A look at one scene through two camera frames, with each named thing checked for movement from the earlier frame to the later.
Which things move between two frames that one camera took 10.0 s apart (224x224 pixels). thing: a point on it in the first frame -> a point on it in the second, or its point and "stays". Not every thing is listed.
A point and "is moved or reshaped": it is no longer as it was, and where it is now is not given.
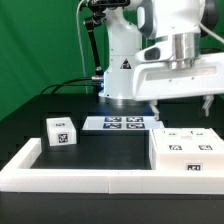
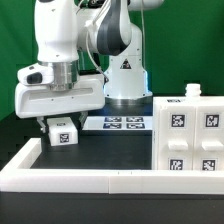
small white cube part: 61,131 stays
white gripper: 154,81 -> 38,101
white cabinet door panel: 201,140 is moved or reshaped
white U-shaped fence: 18,176 stays
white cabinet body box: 185,149 is moved or reshaped
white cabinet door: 170,141 is moved or reshaped
